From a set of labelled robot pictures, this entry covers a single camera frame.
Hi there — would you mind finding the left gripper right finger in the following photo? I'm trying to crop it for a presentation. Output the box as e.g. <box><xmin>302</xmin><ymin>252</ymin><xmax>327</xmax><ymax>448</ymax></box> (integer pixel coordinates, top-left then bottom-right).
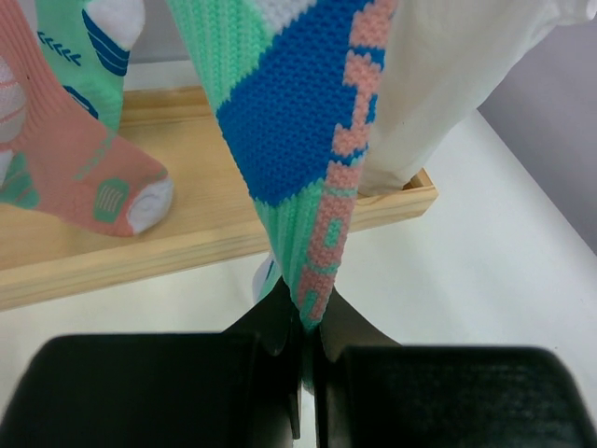
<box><xmin>314</xmin><ymin>293</ymin><xmax>596</xmax><ymax>447</ymax></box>

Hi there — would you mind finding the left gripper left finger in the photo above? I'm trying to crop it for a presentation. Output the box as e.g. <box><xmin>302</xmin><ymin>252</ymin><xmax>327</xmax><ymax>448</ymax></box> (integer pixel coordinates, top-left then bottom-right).
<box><xmin>1</xmin><ymin>282</ymin><xmax>301</xmax><ymax>447</ymax></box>

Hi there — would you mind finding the mint green sock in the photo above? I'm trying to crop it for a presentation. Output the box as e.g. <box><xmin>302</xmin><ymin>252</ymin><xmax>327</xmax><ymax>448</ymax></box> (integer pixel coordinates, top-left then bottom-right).
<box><xmin>169</xmin><ymin>1</ymin><xmax>396</xmax><ymax>330</ymax></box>
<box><xmin>35</xmin><ymin>0</ymin><xmax>146</xmax><ymax>132</ymax></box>

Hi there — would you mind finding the pink sock rear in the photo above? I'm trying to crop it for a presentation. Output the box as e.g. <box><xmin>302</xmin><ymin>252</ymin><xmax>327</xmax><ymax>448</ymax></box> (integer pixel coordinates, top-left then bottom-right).
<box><xmin>1</xmin><ymin>1</ymin><xmax>174</xmax><ymax>237</ymax></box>

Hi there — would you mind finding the white cloth garment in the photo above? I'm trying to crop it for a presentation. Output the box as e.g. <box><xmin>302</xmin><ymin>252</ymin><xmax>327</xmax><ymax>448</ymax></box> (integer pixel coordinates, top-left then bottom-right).
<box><xmin>359</xmin><ymin>0</ymin><xmax>596</xmax><ymax>196</ymax></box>

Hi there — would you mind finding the wooden clothes rack frame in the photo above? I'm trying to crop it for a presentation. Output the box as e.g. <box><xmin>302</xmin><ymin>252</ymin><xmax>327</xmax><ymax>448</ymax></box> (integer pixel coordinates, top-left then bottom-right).
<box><xmin>0</xmin><ymin>86</ymin><xmax>439</xmax><ymax>312</ymax></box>

